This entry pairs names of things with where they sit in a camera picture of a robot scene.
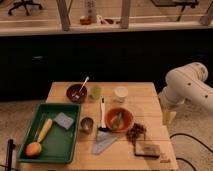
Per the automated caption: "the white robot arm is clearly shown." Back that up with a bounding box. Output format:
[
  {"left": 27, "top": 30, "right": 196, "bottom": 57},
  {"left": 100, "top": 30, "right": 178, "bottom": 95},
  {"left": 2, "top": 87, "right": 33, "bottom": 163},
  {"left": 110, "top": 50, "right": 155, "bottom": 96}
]
[{"left": 158, "top": 62, "right": 213, "bottom": 125}]

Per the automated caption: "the white paper cup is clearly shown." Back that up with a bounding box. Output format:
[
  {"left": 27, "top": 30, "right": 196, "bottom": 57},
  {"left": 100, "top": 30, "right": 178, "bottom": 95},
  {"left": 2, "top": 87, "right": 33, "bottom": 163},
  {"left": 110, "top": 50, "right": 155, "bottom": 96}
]
[{"left": 114, "top": 86, "right": 128, "bottom": 103}]

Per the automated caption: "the green plastic cup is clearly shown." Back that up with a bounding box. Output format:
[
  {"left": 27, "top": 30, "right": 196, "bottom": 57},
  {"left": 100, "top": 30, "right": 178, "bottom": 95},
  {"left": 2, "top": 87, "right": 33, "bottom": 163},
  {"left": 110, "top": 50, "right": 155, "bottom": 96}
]
[{"left": 89, "top": 86, "right": 101, "bottom": 100}]

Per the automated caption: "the small metal cup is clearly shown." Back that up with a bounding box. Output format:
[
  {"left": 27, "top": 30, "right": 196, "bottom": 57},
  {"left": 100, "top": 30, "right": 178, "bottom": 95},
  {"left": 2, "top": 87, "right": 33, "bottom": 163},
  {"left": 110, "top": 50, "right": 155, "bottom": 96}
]
[{"left": 80, "top": 117, "right": 94, "bottom": 134}]

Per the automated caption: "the brown dried grape bunch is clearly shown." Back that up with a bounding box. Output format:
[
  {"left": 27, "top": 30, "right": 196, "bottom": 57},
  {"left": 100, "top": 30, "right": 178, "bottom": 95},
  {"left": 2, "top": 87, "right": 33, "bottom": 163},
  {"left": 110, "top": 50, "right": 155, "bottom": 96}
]
[{"left": 126, "top": 123, "right": 146, "bottom": 145}]

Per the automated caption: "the orange bowl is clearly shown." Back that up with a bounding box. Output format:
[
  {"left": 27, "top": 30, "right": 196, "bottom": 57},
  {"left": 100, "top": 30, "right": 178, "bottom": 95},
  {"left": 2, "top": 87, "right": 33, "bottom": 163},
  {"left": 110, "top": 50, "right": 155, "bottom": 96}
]
[{"left": 105, "top": 107, "right": 133, "bottom": 133}]

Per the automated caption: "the wooden table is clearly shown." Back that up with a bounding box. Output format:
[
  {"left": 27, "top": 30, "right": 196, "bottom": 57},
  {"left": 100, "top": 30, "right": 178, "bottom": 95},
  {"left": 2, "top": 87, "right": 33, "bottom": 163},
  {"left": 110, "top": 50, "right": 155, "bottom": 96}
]
[{"left": 20, "top": 82, "right": 178, "bottom": 171}]

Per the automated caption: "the green pea pod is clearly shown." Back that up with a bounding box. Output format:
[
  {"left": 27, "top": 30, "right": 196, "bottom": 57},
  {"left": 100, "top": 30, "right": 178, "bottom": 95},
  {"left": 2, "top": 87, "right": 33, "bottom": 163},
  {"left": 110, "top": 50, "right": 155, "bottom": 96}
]
[{"left": 112, "top": 112, "right": 122, "bottom": 131}]

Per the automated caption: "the white plastic spoon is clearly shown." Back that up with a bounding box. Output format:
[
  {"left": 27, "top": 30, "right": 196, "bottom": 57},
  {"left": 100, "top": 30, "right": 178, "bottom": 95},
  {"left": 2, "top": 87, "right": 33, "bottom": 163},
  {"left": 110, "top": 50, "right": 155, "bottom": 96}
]
[{"left": 73, "top": 76, "right": 89, "bottom": 99}]

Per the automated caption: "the dark red bowl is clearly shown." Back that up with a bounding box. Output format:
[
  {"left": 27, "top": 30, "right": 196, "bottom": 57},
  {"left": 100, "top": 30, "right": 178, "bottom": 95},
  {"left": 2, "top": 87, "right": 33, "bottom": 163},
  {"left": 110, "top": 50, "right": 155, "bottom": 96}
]
[{"left": 66, "top": 84, "right": 87, "bottom": 104}]

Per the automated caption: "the grey sponge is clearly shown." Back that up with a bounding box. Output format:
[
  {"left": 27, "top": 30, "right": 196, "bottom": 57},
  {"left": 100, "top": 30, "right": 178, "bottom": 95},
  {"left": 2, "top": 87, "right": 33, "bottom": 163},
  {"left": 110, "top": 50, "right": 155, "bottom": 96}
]
[{"left": 54, "top": 112, "right": 74, "bottom": 130}]

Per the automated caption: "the green plastic tray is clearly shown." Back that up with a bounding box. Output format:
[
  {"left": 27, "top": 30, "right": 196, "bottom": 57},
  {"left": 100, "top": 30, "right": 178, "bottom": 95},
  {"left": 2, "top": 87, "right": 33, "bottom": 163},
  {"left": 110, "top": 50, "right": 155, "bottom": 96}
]
[{"left": 17, "top": 103, "right": 81, "bottom": 164}]

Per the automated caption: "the red bowl on shelf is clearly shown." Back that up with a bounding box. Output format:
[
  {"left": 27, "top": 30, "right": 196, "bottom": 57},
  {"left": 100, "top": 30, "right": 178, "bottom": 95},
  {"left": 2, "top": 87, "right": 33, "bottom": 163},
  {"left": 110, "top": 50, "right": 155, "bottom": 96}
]
[{"left": 80, "top": 18, "right": 92, "bottom": 25}]

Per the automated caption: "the orange fruit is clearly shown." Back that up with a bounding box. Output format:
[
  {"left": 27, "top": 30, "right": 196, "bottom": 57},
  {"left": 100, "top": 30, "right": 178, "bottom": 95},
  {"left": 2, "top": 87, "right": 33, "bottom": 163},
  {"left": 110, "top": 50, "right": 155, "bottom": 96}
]
[{"left": 25, "top": 142, "right": 42, "bottom": 157}]

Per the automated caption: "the black pole left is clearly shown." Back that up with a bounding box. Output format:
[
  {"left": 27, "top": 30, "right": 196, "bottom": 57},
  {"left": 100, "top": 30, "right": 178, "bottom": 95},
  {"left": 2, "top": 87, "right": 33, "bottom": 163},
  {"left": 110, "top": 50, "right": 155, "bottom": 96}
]
[{"left": 5, "top": 139, "right": 15, "bottom": 171}]

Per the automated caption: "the black office chair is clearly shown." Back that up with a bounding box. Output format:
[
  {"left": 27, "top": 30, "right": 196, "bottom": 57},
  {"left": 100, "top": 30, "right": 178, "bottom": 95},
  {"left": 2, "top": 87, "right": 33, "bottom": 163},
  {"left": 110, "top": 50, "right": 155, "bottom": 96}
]
[{"left": 8, "top": 0, "right": 43, "bottom": 16}]

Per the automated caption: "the black cable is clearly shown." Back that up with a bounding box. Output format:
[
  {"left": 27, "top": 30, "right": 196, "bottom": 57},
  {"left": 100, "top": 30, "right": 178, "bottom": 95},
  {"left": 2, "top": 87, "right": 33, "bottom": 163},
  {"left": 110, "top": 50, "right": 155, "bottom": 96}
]
[{"left": 169, "top": 132, "right": 213, "bottom": 171}]

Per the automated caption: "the white handled black brush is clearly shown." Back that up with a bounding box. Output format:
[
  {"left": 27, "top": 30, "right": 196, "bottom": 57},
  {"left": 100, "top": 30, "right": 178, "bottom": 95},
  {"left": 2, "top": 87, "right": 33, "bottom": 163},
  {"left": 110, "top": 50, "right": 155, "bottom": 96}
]
[{"left": 98, "top": 97, "right": 108, "bottom": 132}]

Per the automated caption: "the yellow handled brush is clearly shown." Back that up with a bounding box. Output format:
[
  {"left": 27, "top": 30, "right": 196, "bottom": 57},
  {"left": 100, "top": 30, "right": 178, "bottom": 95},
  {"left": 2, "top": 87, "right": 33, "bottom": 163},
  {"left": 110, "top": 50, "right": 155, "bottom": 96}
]
[{"left": 37, "top": 118, "right": 53, "bottom": 143}]

